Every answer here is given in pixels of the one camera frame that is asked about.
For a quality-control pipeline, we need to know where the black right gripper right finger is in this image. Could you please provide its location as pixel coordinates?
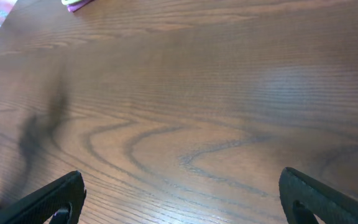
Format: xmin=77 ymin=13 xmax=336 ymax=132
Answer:
xmin=278 ymin=167 xmax=358 ymax=224

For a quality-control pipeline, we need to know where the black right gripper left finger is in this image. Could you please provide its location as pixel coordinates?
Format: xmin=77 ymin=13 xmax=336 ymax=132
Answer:
xmin=0 ymin=170 xmax=86 ymax=224

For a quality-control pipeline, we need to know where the purple folded cloth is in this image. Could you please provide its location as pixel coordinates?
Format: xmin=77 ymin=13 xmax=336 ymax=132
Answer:
xmin=67 ymin=0 xmax=92 ymax=12

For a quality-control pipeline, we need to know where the green folded cloth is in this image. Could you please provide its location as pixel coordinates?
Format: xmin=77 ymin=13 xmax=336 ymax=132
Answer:
xmin=61 ymin=0 xmax=82 ymax=6

